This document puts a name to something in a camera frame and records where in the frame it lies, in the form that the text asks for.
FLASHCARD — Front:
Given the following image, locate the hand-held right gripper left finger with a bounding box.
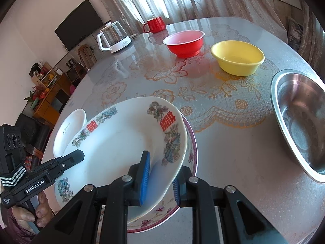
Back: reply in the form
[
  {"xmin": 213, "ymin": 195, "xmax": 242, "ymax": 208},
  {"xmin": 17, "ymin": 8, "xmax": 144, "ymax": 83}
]
[{"xmin": 32, "ymin": 150, "xmax": 153, "ymax": 244}]

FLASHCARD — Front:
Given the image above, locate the wooden chair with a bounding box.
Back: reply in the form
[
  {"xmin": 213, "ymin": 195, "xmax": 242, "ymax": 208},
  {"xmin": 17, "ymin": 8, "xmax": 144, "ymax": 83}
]
[{"xmin": 77, "ymin": 44, "xmax": 97, "ymax": 70}]

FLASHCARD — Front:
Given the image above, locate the dark bundle by wall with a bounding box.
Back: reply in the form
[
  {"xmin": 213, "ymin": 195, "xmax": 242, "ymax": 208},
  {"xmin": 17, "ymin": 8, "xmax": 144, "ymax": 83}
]
[{"xmin": 287, "ymin": 16, "xmax": 305, "ymax": 54}]

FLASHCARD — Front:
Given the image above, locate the floral lace table cover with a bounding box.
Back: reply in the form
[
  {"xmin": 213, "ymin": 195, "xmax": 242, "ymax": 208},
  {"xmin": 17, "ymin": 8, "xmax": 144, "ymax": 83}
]
[{"xmin": 42, "ymin": 16, "xmax": 325, "ymax": 244}]

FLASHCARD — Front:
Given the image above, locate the black armchair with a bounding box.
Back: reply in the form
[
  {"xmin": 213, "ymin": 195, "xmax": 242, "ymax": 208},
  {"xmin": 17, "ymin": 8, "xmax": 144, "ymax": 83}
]
[{"xmin": 14, "ymin": 113, "xmax": 52, "ymax": 158}]

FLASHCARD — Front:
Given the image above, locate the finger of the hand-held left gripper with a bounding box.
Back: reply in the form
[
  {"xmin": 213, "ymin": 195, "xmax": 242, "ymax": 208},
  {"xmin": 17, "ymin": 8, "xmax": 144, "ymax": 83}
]
[{"xmin": 38, "ymin": 149, "xmax": 85, "ymax": 181}]

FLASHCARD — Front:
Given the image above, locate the stainless steel basin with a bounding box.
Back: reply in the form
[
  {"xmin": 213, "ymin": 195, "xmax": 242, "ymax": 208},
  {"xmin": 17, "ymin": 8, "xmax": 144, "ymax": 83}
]
[{"xmin": 270, "ymin": 69, "xmax": 325, "ymax": 183}]

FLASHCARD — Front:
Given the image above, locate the red flower bunch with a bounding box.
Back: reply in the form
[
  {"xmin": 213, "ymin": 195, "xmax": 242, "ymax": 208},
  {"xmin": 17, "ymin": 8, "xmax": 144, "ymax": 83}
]
[{"xmin": 24, "ymin": 84, "xmax": 39, "ymax": 102}]

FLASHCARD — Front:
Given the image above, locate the red plastic bowl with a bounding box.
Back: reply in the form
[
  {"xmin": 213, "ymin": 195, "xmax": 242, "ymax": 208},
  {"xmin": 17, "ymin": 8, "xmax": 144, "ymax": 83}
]
[{"xmin": 162, "ymin": 30, "xmax": 206, "ymax": 58}]

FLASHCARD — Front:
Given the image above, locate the white plate with colourful print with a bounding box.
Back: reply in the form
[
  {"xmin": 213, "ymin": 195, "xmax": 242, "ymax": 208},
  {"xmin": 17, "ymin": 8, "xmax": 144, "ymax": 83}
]
[{"xmin": 54, "ymin": 97, "xmax": 188, "ymax": 225}]

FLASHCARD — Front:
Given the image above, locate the small plain white dish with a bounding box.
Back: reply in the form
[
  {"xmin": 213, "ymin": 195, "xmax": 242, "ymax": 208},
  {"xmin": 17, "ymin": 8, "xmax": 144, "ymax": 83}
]
[{"xmin": 53, "ymin": 108, "xmax": 87, "ymax": 158}]

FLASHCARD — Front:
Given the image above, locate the wooden cabinet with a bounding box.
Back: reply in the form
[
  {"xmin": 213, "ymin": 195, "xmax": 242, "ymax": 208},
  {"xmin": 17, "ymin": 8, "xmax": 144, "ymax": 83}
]
[{"xmin": 24, "ymin": 62, "xmax": 77, "ymax": 122}]

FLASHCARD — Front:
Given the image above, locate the person's left hand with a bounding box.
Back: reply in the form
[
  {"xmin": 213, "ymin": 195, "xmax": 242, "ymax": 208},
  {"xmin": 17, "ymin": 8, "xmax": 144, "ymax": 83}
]
[{"xmin": 14, "ymin": 192, "xmax": 55, "ymax": 234}]

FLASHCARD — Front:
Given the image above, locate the red mug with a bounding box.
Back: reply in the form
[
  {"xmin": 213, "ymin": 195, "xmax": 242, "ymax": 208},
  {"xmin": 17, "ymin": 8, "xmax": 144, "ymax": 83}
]
[{"xmin": 143, "ymin": 16, "xmax": 167, "ymax": 33}]

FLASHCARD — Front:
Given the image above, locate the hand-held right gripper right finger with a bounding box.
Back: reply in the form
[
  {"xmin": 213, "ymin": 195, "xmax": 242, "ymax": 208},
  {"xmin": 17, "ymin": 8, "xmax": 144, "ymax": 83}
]
[{"xmin": 172, "ymin": 166, "xmax": 291, "ymax": 244}]

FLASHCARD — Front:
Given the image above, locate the yellow plastic bowl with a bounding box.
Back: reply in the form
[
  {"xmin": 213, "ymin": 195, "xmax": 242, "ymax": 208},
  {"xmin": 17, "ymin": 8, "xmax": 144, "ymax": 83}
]
[{"xmin": 211, "ymin": 41, "xmax": 265, "ymax": 77}]

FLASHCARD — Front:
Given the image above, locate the small dark appliance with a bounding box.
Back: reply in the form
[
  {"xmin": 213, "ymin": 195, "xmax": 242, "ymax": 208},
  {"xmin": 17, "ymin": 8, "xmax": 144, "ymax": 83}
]
[{"xmin": 66, "ymin": 66, "xmax": 81, "ymax": 82}]

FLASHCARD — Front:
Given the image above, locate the pink-rimmed floral plate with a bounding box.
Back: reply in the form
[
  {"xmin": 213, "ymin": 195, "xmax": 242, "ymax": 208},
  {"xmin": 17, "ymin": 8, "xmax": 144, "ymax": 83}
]
[{"xmin": 127, "ymin": 117, "xmax": 197, "ymax": 233}]

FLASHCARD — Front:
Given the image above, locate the white glass electric kettle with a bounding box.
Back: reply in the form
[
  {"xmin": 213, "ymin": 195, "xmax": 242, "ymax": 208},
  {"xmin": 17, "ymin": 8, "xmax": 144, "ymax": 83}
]
[{"xmin": 96, "ymin": 22, "xmax": 132, "ymax": 54}]

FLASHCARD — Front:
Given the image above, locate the black flat television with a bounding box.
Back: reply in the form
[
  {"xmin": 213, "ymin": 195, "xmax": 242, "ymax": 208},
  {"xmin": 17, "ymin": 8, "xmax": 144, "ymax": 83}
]
[{"xmin": 54, "ymin": 0, "xmax": 104, "ymax": 51}]

